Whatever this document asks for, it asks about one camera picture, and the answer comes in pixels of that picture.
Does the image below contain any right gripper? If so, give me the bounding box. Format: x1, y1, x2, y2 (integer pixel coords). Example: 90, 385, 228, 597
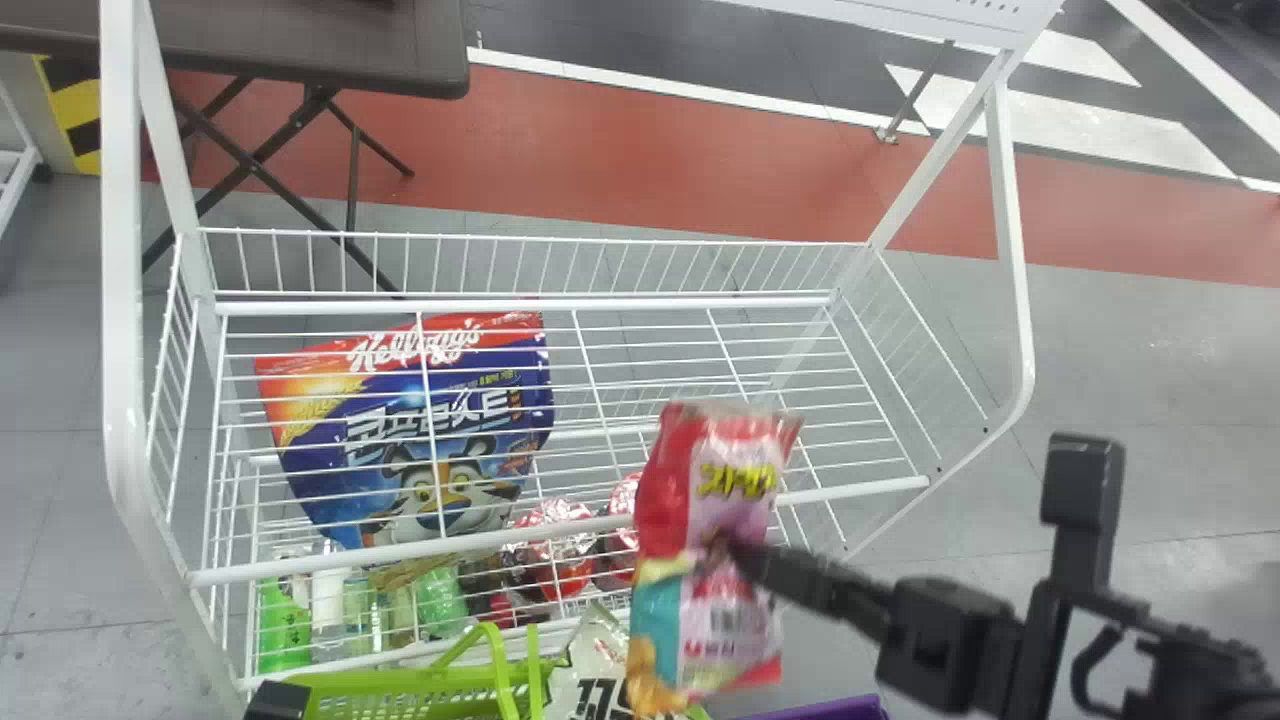
720, 535, 1024, 714

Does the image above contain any red snack packet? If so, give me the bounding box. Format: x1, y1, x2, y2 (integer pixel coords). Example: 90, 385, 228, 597
626, 401, 804, 718

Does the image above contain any purple crate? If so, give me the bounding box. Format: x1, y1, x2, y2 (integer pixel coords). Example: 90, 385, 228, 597
733, 694, 892, 720

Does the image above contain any red noodle cup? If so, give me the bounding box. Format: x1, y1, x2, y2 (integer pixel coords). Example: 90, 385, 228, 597
503, 497, 602, 603
598, 471, 647, 587

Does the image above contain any black white snack packet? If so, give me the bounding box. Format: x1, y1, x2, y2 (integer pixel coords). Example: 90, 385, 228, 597
545, 600, 643, 720

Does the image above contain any green bottle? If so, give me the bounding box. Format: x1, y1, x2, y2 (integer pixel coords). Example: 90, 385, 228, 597
256, 577, 313, 675
414, 564, 472, 638

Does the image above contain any blue cereal bag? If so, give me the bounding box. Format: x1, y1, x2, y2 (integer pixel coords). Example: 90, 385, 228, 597
254, 311, 555, 552

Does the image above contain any green basket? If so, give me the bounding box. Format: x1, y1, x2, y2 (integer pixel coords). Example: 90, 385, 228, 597
244, 621, 713, 720

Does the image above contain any dark side table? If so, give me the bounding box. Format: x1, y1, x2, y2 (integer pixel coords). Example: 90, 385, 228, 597
0, 0, 472, 297

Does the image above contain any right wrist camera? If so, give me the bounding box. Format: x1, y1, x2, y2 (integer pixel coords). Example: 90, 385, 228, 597
1038, 432, 1127, 603

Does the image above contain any white wire rack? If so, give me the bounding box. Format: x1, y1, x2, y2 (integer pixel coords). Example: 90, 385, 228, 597
0, 80, 43, 243
98, 0, 1063, 717

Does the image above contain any yellow black striped post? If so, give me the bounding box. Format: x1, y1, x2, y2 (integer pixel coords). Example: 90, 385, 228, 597
33, 54, 103, 177

